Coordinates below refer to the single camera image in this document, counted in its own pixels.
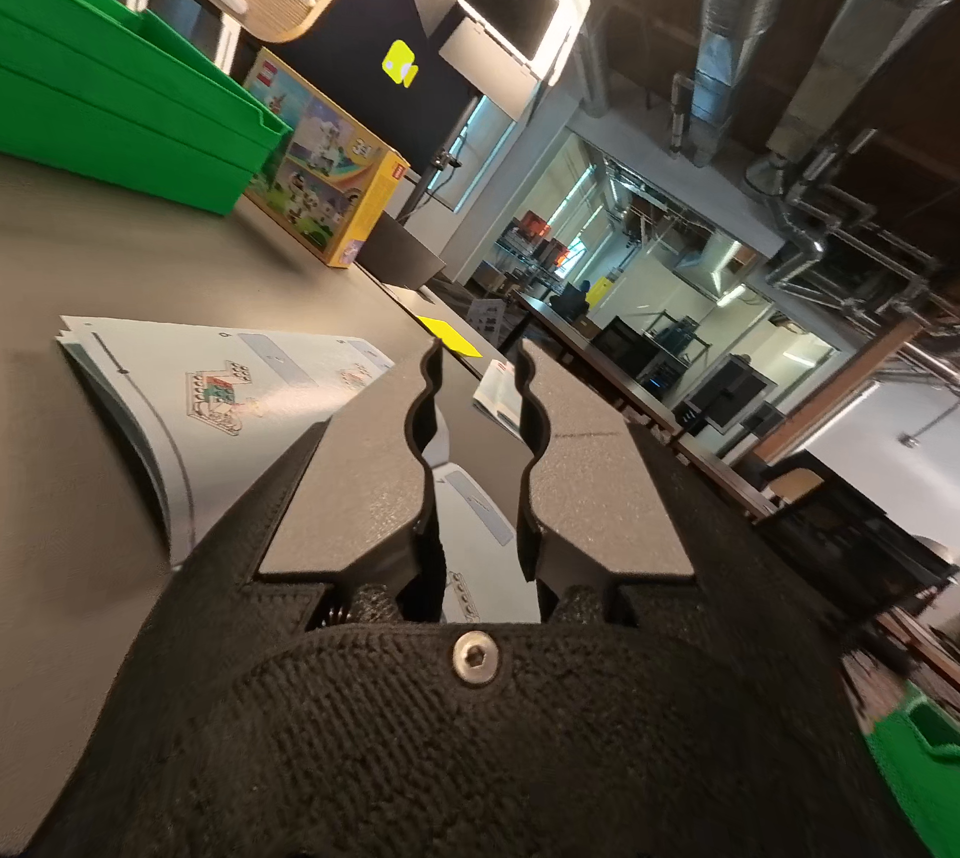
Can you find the yellow paper sheet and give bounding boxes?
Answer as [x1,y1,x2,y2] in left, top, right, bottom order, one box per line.
[416,314,484,359]

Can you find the brown wooden beam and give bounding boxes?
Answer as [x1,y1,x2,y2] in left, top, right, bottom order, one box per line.
[750,314,933,471]

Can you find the metal storage shelf rack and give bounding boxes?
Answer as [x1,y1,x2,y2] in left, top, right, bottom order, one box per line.
[495,213,588,297]

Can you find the open instruction booklet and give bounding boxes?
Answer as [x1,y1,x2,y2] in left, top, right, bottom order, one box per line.
[56,314,537,627]

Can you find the dark grey flat panel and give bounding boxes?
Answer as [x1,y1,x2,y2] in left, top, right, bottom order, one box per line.
[358,212,448,290]

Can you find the yellow camera sign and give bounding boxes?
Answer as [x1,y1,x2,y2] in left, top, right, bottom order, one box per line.
[380,38,420,89]

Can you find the metal exhaust hood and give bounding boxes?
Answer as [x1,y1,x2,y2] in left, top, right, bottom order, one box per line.
[671,228,753,291]

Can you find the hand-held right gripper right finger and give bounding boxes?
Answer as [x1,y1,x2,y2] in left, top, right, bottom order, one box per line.
[514,337,696,608]

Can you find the yellow lego set box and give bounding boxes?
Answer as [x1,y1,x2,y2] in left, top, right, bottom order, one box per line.
[243,47,413,269]

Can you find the black light stand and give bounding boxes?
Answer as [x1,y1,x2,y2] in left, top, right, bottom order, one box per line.
[401,86,489,229]

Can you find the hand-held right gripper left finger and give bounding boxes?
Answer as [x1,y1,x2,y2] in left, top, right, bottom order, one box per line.
[257,337,451,608]

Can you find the small closed instruction booklet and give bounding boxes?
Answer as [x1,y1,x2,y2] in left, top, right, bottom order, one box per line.
[471,358,528,437]

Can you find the grey ceiling pipe cluster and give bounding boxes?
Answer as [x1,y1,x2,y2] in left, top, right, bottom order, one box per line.
[746,127,943,336]

